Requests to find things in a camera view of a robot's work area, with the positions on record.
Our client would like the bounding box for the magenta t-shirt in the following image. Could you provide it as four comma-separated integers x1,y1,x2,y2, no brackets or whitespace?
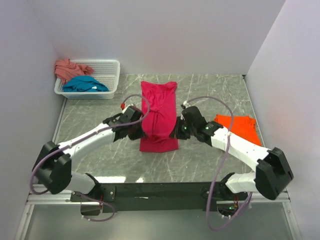
139,81,179,153

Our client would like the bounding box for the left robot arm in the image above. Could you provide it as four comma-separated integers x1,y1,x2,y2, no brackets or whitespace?
31,105,146,201

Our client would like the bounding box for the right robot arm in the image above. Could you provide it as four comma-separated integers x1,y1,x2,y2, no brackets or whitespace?
170,106,294,201

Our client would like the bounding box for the folded orange t-shirt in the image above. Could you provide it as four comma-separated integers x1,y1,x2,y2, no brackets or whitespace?
214,114,262,146

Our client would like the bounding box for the white plastic basket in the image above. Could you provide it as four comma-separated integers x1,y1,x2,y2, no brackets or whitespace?
54,59,121,100

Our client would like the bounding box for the teal blue t-shirt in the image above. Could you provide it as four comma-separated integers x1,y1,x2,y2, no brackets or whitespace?
62,75,109,93

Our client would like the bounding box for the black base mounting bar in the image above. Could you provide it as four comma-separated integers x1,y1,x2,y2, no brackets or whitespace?
70,182,248,212

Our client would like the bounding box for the salmon pink t-shirt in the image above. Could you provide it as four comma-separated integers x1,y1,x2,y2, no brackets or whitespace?
54,58,94,85

